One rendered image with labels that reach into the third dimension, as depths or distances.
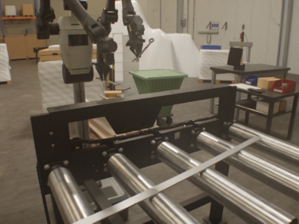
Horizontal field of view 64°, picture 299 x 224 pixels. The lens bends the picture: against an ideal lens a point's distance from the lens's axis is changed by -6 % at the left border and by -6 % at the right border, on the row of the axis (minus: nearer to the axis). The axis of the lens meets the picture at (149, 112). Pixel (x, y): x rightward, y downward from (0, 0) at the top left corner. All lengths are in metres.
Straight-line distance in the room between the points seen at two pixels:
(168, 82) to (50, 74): 2.09
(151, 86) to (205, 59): 4.37
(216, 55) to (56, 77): 5.05
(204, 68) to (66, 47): 6.56
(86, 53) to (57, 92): 2.92
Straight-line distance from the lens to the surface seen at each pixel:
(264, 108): 3.72
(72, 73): 1.87
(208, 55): 8.06
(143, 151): 1.47
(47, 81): 4.74
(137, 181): 1.09
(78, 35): 1.86
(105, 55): 1.23
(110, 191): 2.17
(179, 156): 1.30
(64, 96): 4.74
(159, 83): 3.91
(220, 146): 1.47
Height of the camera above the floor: 1.50
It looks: 17 degrees down
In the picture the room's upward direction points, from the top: straight up
